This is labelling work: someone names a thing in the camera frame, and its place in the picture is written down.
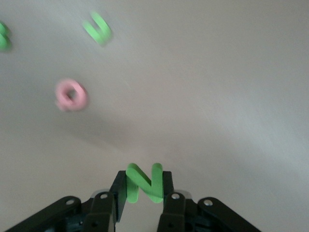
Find green foam letter N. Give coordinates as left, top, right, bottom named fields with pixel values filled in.
left=125, top=162, right=165, bottom=204

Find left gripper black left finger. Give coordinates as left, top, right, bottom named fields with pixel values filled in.
left=4, top=170, right=128, bottom=232

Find brown table mat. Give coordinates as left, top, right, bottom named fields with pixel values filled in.
left=0, top=0, right=309, bottom=232

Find green foam letter B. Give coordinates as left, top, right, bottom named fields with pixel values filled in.
left=0, top=21, right=12, bottom=53

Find pink foam letter Q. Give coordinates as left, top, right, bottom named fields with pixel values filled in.
left=54, top=78, right=89, bottom=113

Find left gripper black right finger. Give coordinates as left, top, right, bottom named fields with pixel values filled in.
left=156, top=171, right=261, bottom=232

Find green foam letter u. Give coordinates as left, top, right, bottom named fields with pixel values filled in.
left=81, top=11, right=113, bottom=47

